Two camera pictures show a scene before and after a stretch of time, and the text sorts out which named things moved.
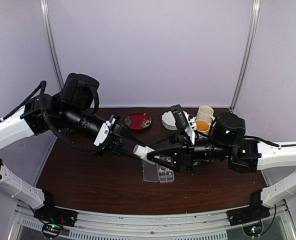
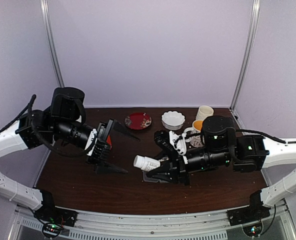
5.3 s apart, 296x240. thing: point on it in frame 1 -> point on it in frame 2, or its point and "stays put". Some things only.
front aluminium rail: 101,225 stays put
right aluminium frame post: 244,64 stays put
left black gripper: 113,127 -> 100,167
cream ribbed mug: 205,113 stays put
